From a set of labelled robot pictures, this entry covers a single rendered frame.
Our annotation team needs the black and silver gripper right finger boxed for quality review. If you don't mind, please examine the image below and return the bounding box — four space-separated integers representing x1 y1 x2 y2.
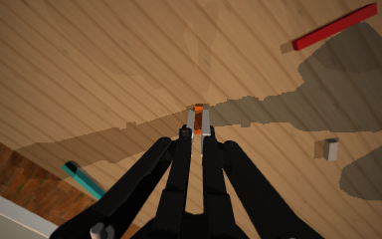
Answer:
201 110 325 239

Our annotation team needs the red rod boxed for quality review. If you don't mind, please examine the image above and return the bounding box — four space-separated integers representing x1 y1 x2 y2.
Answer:
292 2 377 51

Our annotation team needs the turquoise rod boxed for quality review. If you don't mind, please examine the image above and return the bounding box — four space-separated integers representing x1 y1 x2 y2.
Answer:
61 161 105 199

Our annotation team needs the orange rod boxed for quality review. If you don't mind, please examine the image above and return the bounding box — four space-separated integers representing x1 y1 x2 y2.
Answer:
194 104 203 134

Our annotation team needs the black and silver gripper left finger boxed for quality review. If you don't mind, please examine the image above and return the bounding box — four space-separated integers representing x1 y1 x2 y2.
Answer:
49 109 195 239

